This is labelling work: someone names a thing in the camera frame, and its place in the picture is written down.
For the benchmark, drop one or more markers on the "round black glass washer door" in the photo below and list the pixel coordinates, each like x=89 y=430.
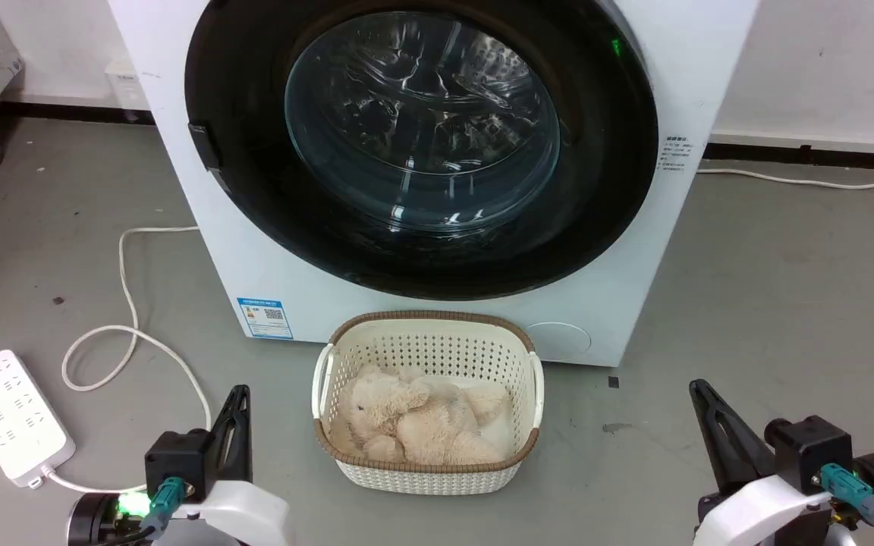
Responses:
x=604 y=182

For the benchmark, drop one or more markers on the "white wall socket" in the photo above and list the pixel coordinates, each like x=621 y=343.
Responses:
x=127 y=85

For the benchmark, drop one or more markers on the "white power strip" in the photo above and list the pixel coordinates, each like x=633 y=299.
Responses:
x=8 y=413

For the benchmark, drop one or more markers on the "beige plush teddy bear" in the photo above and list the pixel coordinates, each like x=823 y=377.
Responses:
x=414 y=425

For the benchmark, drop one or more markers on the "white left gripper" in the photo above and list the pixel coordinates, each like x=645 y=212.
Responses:
x=243 y=512

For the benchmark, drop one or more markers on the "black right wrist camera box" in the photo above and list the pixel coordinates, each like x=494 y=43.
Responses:
x=809 y=447

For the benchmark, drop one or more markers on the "cream perforated laundry basket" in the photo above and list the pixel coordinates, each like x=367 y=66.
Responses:
x=437 y=349

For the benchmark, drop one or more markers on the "white text sticker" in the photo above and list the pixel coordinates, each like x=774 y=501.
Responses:
x=674 y=155

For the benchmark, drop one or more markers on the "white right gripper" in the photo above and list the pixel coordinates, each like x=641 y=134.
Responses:
x=756 y=512

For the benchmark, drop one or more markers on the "blue energy label sticker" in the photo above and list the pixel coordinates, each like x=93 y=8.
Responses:
x=264 y=318

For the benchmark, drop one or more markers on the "white front-load washing machine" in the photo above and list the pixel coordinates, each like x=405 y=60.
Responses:
x=634 y=250

